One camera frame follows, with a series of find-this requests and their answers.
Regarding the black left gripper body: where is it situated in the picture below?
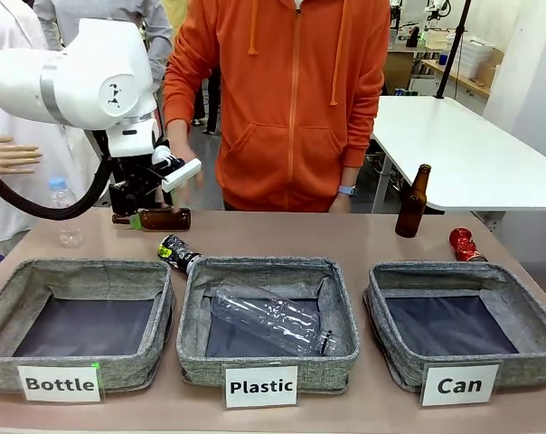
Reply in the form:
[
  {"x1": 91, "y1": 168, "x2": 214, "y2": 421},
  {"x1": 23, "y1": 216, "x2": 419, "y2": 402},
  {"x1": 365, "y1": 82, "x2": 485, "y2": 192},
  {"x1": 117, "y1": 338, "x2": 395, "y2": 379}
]
[{"x1": 108, "y1": 154, "x2": 174, "y2": 218}]

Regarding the brown glass bottle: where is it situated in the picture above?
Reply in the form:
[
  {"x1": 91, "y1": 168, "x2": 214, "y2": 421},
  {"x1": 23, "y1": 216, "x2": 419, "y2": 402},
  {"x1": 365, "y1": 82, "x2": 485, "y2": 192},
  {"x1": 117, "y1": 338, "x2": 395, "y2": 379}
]
[
  {"x1": 111, "y1": 207, "x2": 193, "y2": 232},
  {"x1": 394, "y1": 163, "x2": 433, "y2": 239}
]

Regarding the crushed black can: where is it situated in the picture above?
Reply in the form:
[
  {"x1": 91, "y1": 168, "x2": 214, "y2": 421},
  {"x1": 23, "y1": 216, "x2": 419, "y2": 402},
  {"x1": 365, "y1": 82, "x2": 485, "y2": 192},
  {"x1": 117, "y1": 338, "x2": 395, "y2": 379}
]
[{"x1": 158, "y1": 233, "x2": 202, "y2": 275}]

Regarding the grey fabric basket Bottle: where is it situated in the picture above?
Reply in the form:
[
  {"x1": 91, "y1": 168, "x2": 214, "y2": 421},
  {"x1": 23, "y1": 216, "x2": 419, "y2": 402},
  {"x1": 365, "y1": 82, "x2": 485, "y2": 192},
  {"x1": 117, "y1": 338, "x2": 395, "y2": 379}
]
[{"x1": 0, "y1": 258, "x2": 177, "y2": 395}]

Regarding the grey fabric basket Plastic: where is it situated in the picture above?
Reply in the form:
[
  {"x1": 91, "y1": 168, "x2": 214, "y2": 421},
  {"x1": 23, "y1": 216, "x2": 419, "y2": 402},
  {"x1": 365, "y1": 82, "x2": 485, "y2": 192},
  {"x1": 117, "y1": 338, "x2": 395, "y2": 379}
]
[{"x1": 175, "y1": 256, "x2": 362, "y2": 397}]

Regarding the grey fabric basket Can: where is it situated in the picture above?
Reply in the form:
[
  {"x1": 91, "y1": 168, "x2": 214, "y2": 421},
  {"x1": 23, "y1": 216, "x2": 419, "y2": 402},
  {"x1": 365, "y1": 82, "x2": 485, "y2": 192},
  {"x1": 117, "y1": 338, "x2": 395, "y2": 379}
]
[{"x1": 363, "y1": 261, "x2": 546, "y2": 395}]

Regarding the crushed red can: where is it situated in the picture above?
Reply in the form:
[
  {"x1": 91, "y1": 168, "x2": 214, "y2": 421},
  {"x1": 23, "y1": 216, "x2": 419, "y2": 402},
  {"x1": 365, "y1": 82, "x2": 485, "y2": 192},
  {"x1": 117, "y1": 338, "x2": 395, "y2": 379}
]
[{"x1": 449, "y1": 226, "x2": 489, "y2": 264}]

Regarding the white label Can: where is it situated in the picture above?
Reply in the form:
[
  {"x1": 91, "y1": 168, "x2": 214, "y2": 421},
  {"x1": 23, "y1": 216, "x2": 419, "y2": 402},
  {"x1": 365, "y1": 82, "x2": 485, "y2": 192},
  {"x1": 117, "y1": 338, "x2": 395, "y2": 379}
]
[{"x1": 419, "y1": 362, "x2": 503, "y2": 409}]

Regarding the person right hand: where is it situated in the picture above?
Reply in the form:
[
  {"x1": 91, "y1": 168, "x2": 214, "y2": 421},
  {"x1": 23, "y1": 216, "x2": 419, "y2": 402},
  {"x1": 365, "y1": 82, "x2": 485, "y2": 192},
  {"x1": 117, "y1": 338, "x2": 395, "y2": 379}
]
[{"x1": 164, "y1": 119, "x2": 206, "y2": 205}]

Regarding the pale glossy hand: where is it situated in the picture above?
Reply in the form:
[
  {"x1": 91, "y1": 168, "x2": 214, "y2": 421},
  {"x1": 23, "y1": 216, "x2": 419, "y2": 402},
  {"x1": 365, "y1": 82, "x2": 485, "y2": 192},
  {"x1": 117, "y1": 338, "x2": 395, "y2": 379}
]
[{"x1": 0, "y1": 135, "x2": 44, "y2": 176}]

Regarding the person left hand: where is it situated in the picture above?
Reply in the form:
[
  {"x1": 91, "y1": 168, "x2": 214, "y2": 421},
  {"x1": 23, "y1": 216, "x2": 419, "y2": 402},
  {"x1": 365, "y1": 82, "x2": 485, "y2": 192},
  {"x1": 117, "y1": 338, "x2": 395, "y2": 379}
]
[{"x1": 328, "y1": 193, "x2": 354, "y2": 213}]

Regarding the clear plastic bottle white cap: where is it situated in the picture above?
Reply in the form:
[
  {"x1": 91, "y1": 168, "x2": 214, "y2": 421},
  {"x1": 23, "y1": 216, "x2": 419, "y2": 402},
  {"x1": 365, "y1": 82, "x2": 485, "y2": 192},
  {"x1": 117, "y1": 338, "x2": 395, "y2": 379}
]
[{"x1": 48, "y1": 176, "x2": 85, "y2": 248}]

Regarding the large clear plastic bottle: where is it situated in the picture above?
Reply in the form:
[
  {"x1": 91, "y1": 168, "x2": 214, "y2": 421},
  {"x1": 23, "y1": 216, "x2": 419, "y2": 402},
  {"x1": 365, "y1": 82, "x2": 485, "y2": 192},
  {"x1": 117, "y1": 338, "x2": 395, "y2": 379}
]
[{"x1": 210, "y1": 277, "x2": 340, "y2": 359}]

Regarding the person in grey shirt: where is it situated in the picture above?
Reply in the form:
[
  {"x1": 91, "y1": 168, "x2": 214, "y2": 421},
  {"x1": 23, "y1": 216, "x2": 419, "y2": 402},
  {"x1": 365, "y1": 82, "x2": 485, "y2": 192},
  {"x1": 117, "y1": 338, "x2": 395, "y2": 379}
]
[{"x1": 32, "y1": 0, "x2": 174, "y2": 87}]

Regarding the person in orange hoodie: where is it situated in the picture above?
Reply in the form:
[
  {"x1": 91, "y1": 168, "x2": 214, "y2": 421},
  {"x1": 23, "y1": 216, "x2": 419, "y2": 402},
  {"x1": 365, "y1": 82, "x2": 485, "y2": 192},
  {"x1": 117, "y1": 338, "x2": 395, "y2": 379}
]
[{"x1": 162, "y1": 0, "x2": 391, "y2": 213}]

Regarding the figure in white clothing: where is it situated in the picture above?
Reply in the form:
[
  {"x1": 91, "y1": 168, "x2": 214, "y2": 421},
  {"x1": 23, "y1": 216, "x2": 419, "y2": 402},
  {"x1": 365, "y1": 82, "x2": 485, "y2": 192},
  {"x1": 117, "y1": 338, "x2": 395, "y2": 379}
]
[{"x1": 0, "y1": 0, "x2": 100, "y2": 243}]

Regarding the white label Bottle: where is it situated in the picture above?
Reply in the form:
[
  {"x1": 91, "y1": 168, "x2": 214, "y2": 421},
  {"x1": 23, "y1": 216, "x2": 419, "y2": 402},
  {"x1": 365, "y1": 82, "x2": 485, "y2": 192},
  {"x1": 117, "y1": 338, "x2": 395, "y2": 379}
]
[{"x1": 16, "y1": 363, "x2": 103, "y2": 404}]

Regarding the white label Plastic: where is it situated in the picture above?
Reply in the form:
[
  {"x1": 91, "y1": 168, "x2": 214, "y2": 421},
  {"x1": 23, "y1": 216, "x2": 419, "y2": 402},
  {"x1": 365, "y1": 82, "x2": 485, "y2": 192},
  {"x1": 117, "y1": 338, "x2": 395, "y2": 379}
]
[{"x1": 222, "y1": 363, "x2": 299, "y2": 410}]

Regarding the white table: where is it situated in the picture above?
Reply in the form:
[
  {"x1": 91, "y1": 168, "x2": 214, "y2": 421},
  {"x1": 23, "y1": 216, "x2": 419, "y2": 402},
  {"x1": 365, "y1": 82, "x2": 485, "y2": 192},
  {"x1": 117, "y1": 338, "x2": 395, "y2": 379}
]
[{"x1": 370, "y1": 94, "x2": 546, "y2": 214}]

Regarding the wooden workbench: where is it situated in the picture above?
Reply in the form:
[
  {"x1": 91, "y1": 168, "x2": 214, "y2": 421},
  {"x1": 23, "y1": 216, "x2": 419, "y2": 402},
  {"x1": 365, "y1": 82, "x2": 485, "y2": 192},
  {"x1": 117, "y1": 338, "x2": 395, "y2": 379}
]
[{"x1": 420, "y1": 57, "x2": 492, "y2": 99}]

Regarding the black stand pole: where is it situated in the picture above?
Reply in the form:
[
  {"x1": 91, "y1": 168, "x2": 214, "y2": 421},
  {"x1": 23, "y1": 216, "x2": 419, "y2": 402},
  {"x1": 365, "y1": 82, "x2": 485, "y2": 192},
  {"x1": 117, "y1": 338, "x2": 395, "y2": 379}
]
[{"x1": 435, "y1": 0, "x2": 472, "y2": 100}]

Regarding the white plastic crate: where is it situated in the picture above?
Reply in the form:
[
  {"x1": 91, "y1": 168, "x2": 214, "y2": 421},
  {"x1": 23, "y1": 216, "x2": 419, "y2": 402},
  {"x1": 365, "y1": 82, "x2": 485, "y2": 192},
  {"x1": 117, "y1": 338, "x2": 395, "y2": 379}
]
[{"x1": 455, "y1": 34, "x2": 496, "y2": 79}]

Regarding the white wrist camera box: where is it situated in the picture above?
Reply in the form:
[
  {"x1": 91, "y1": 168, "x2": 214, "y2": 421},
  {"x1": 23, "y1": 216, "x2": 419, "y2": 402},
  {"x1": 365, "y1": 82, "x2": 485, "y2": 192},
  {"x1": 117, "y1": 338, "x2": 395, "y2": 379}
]
[{"x1": 151, "y1": 145, "x2": 202, "y2": 193}]

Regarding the black corrugated cable hose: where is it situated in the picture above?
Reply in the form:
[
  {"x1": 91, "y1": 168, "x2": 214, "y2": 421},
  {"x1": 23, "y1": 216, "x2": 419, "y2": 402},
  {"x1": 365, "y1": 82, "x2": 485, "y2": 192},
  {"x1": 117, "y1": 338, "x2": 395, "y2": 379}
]
[{"x1": 0, "y1": 130, "x2": 116, "y2": 222}]

